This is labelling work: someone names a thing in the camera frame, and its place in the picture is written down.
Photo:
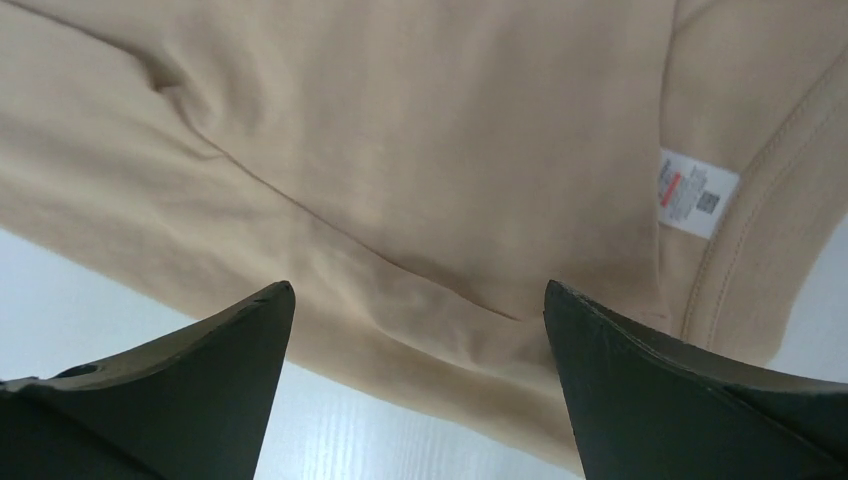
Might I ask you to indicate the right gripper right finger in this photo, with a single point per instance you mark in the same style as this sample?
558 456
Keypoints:
645 405

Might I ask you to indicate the beige t shirt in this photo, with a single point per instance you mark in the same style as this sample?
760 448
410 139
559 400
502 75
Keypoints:
420 170

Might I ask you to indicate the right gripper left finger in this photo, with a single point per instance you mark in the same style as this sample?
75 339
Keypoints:
192 404

